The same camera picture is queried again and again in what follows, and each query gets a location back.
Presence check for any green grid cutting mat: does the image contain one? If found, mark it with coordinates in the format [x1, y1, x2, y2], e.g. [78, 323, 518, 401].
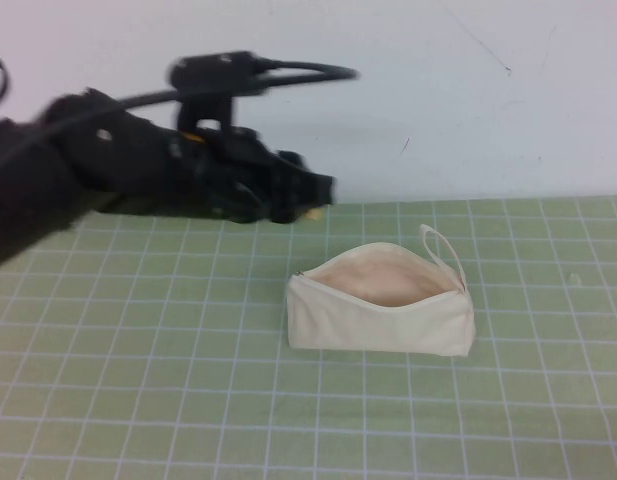
[0, 195, 617, 480]

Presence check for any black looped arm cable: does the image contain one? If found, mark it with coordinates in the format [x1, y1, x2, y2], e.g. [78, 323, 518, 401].
[0, 49, 13, 119]

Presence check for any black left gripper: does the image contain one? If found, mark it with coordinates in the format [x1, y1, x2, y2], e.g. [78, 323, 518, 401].
[163, 125, 338, 224]

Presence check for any cream fabric pencil case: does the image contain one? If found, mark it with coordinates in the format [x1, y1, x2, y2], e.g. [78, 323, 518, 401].
[286, 224, 475, 357]

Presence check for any black camera cable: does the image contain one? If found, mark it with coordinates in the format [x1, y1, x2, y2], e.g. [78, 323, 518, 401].
[0, 59, 362, 174]

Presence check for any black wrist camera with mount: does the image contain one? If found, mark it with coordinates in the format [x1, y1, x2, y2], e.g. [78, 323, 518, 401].
[164, 50, 263, 132]

